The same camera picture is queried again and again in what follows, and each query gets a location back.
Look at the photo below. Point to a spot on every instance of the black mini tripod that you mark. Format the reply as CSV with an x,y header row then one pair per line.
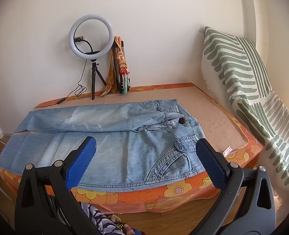
x,y
94,78

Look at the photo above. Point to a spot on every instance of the person's patterned clothing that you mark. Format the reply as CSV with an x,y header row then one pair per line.
x,y
95,221

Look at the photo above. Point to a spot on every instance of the green striped white blanket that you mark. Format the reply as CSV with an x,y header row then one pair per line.
x,y
247,88

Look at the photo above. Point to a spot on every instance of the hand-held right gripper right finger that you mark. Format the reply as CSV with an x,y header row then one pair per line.
x,y
211,166

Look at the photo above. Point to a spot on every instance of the folded tripod with colourful scarf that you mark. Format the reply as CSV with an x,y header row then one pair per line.
x,y
121,66

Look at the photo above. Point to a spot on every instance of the light blue denim pants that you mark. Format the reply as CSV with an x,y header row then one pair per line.
x,y
124,137

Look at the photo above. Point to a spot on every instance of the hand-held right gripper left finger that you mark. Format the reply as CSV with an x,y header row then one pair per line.
x,y
82,160

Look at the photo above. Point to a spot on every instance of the orange floral bed sheet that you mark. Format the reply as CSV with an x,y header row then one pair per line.
x,y
139,197

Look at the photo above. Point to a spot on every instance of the beige bed cover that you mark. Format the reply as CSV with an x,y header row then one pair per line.
x,y
215,117

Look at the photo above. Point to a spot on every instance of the folded grey tripod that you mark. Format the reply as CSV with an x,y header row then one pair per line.
x,y
117,71

